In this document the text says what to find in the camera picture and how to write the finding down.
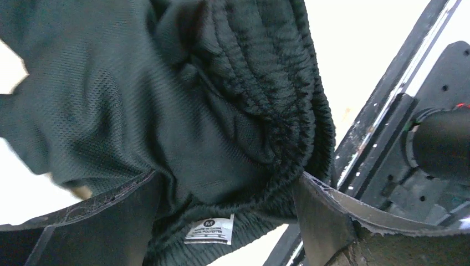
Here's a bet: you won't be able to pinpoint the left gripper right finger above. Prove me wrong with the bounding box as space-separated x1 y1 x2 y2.
293 173 469 265

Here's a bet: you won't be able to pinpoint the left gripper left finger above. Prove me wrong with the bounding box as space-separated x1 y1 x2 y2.
1 173 161 266

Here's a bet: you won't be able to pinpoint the black shorts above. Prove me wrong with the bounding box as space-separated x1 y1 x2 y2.
1 1 335 265

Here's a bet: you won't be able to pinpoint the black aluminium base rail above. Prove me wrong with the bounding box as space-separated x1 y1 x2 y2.
266 1 469 265

